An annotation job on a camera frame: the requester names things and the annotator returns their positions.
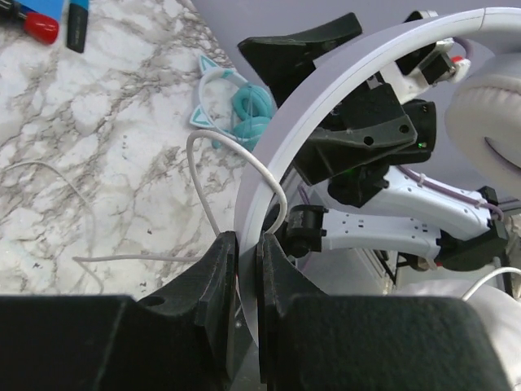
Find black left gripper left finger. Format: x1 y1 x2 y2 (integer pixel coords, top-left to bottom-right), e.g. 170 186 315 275
1 231 237 390

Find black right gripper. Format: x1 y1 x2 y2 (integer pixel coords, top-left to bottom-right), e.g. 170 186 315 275
238 12 437 206

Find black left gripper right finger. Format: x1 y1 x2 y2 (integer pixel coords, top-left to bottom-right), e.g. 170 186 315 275
256 234 510 390

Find teal cat-ear headphones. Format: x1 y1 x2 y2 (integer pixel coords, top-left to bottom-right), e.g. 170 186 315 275
189 55 275 152

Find white headphones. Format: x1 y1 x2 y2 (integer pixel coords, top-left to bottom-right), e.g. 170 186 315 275
0 6 521 347

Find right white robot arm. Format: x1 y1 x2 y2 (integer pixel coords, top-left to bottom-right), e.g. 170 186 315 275
234 7 520 280

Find blue black marker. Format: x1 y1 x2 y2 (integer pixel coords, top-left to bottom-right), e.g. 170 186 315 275
66 0 90 54

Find blue notebook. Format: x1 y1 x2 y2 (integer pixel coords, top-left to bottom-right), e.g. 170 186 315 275
19 0 64 21

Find red black marker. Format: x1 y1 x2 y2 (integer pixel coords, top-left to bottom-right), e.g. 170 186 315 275
1 0 59 45

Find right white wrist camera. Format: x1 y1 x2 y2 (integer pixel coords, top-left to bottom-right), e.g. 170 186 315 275
376 37 473 104

